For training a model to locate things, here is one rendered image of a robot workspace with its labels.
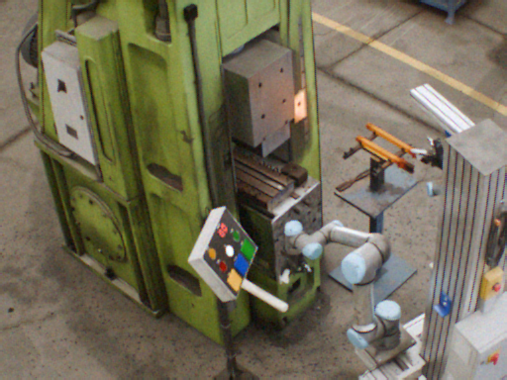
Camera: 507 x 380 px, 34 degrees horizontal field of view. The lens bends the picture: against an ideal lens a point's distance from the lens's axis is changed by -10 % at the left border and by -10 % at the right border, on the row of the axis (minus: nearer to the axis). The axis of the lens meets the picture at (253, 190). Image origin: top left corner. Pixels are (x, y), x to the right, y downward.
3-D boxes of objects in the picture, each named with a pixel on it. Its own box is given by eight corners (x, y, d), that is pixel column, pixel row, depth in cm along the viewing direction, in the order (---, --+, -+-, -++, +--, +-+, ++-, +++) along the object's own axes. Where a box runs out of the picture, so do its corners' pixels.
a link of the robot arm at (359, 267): (386, 338, 385) (384, 248, 353) (361, 356, 379) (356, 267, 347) (369, 327, 394) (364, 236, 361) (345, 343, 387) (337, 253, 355)
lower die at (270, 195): (293, 191, 465) (293, 178, 460) (267, 213, 455) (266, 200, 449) (233, 159, 488) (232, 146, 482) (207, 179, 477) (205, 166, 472)
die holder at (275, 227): (322, 241, 499) (320, 181, 470) (277, 282, 479) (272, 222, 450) (247, 200, 529) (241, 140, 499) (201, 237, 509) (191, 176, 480)
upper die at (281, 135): (290, 137, 442) (289, 122, 435) (262, 157, 431) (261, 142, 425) (227, 106, 464) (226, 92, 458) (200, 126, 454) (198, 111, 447)
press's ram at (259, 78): (307, 108, 442) (302, 42, 416) (254, 147, 422) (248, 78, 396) (244, 79, 465) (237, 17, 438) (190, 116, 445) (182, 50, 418)
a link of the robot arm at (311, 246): (329, 238, 388) (313, 226, 395) (309, 251, 383) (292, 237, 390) (329, 251, 393) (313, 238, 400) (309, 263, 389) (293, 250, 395)
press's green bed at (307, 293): (322, 297, 530) (321, 241, 499) (281, 334, 511) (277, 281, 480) (253, 256, 560) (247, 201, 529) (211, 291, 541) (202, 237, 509)
